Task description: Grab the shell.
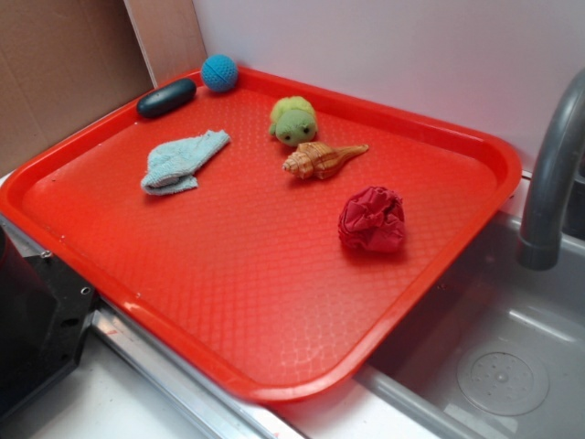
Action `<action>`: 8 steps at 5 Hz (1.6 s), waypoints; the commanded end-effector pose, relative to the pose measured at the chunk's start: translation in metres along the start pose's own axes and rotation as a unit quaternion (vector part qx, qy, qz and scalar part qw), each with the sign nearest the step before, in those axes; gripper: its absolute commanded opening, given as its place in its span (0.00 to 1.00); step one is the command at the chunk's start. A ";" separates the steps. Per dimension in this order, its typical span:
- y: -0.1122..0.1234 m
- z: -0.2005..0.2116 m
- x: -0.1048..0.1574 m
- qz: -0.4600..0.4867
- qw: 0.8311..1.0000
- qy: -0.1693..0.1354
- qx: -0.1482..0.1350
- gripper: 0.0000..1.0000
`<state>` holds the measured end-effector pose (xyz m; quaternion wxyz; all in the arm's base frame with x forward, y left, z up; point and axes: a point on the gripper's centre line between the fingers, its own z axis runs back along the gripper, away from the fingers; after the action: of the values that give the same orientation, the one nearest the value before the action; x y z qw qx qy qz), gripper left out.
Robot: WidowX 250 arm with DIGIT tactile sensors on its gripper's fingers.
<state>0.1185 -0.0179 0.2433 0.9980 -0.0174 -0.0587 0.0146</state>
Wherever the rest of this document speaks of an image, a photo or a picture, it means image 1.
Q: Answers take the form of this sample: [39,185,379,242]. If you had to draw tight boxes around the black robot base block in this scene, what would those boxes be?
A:
[1,230,97,420]

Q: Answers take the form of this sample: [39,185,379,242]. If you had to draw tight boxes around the orange spiral sea shell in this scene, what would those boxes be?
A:
[282,142,369,180]

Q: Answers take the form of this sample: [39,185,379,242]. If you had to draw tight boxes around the red plastic tray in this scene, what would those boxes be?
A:
[1,68,521,403]

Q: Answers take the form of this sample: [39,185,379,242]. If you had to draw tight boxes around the crumpled red cloth ball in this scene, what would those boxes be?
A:
[337,187,406,253]

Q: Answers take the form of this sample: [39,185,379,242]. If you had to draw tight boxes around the green plush turtle toy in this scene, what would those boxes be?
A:
[269,96,318,147]

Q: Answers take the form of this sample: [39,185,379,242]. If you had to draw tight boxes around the light blue folded towel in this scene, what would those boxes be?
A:
[141,130,230,196]

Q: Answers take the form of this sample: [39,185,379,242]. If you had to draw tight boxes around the blue textured rubber ball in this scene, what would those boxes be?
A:
[201,54,239,92]

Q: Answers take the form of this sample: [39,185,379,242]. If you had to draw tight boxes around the dark oval stone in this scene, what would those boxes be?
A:
[136,78,197,119]

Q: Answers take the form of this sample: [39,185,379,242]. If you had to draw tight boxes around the grey plastic sink basin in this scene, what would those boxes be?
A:
[356,214,584,438]

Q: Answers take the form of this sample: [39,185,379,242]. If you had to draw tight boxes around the grey sink faucet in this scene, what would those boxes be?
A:
[516,71,584,271]

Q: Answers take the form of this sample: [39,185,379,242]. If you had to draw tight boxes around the brown cardboard panel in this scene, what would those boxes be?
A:
[1,1,207,175]

